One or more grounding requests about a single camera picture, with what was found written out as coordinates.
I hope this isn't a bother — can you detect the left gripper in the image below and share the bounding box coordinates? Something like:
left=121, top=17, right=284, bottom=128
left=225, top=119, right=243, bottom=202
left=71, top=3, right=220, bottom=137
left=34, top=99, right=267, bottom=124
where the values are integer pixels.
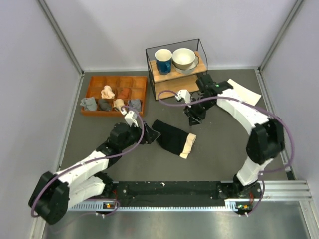
left=120, top=121, right=160, bottom=150

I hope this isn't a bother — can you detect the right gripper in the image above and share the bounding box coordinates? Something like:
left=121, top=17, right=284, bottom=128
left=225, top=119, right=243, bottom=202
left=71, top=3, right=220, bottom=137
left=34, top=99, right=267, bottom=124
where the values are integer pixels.
left=183, top=97, right=215, bottom=127

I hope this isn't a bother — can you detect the black underwear cream waistband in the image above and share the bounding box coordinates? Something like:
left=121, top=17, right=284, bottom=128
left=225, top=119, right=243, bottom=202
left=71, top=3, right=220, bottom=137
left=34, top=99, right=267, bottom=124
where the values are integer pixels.
left=152, top=120, right=196, bottom=159

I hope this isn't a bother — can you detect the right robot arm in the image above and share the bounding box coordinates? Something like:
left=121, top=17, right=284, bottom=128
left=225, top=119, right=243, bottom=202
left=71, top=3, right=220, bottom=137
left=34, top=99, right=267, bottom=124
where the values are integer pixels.
left=184, top=74, right=285, bottom=198

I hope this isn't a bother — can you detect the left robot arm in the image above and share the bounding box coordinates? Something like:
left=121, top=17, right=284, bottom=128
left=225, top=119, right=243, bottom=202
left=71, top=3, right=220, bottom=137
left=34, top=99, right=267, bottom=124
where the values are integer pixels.
left=28, top=122, right=160, bottom=225

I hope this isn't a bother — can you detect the blue striped rolled cloth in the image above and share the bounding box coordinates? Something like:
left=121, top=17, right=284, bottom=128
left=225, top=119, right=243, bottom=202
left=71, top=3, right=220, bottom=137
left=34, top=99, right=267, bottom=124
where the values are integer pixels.
left=128, top=99, right=142, bottom=112

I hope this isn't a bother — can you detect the cream rolled cloth lower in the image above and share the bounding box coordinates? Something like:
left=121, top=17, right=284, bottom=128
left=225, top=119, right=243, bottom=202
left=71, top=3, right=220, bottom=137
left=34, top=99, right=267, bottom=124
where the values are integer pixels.
left=113, top=99, right=125, bottom=111

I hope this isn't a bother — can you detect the cream rolled cloth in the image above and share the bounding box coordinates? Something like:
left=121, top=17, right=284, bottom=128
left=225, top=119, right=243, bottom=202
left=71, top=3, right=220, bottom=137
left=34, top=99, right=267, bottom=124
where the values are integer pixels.
left=113, top=99, right=125, bottom=111
left=101, top=85, right=115, bottom=99

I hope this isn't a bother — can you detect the orange rolled cloth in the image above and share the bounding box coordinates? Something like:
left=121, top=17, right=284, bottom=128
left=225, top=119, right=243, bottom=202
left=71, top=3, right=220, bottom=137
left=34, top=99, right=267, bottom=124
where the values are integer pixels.
left=117, top=88, right=131, bottom=99

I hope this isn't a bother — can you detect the white scalloped dish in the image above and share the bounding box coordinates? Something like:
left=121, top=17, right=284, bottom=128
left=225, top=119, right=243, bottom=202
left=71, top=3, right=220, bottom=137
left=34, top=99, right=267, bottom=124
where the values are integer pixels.
left=174, top=56, right=199, bottom=75

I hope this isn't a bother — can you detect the white square plate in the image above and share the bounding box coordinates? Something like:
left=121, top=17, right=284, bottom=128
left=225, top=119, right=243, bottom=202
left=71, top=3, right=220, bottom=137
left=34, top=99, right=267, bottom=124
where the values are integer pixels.
left=227, top=79, right=261, bottom=106

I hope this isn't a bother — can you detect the dark grey rolled cloth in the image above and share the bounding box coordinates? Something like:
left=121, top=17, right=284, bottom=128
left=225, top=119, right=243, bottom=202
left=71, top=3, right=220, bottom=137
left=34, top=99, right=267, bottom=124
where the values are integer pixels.
left=98, top=99, right=112, bottom=111

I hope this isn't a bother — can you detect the wooden compartment organizer tray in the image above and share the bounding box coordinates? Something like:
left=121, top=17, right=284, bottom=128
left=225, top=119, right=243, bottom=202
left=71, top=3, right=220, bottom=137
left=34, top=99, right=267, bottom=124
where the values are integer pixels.
left=81, top=76, right=147, bottom=117

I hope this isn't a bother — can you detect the cream rolled cloth upper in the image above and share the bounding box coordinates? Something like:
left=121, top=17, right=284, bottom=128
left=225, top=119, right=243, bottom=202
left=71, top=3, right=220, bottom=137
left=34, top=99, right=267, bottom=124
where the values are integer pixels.
left=101, top=85, right=115, bottom=99

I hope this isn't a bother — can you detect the cream ceramic bowl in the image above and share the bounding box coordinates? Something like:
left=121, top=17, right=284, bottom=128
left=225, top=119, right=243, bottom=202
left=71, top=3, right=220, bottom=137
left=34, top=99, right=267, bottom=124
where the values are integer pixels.
left=172, top=48, right=196, bottom=69

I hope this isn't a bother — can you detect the grey striped rolled cloth left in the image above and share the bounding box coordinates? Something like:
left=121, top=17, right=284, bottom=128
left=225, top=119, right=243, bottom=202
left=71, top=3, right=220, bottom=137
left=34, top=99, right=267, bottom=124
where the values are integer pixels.
left=80, top=97, right=97, bottom=111

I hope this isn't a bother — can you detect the blue ceramic mug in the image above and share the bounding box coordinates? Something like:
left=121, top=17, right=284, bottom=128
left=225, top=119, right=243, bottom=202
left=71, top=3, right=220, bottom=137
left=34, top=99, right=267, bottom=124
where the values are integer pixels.
left=155, top=49, right=172, bottom=75

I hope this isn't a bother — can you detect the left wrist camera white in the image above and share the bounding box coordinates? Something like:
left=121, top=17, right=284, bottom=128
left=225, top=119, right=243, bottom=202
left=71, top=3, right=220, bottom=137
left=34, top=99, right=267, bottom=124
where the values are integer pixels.
left=121, top=107, right=139, bottom=127

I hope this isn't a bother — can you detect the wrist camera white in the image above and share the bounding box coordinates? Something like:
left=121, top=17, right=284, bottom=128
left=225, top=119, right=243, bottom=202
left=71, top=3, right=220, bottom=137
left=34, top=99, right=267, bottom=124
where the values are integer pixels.
left=175, top=89, right=191, bottom=104
left=121, top=107, right=139, bottom=127

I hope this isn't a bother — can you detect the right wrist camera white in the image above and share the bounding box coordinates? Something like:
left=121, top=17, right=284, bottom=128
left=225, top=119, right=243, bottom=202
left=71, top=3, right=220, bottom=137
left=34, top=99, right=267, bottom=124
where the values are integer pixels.
left=175, top=89, right=191, bottom=104

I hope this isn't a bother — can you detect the black wire wooden shelf rack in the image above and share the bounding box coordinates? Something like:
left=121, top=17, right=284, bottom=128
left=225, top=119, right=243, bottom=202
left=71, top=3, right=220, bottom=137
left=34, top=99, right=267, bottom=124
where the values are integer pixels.
left=145, top=38, right=208, bottom=100

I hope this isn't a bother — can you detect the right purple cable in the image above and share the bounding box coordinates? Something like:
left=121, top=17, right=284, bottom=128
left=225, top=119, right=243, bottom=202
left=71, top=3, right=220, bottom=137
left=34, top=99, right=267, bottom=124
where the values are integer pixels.
left=159, top=90, right=296, bottom=217

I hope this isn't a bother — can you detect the purple cable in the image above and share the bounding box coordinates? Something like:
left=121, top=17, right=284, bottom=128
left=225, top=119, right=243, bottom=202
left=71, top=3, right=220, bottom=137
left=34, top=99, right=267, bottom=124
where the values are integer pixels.
left=159, top=90, right=296, bottom=217
left=29, top=106, right=146, bottom=220

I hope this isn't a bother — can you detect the grey slotted cable duct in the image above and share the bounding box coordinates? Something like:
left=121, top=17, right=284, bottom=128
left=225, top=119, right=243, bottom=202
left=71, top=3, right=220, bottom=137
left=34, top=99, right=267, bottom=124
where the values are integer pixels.
left=67, top=200, right=252, bottom=212

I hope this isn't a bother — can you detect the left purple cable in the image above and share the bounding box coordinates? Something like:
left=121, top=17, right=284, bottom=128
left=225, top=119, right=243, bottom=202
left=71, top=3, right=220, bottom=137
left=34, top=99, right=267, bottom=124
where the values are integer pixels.
left=29, top=106, right=146, bottom=220

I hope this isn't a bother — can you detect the aluminium frame rail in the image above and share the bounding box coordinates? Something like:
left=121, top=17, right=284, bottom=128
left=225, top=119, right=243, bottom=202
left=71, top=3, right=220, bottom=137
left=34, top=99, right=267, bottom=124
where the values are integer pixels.
left=39, top=180, right=314, bottom=202

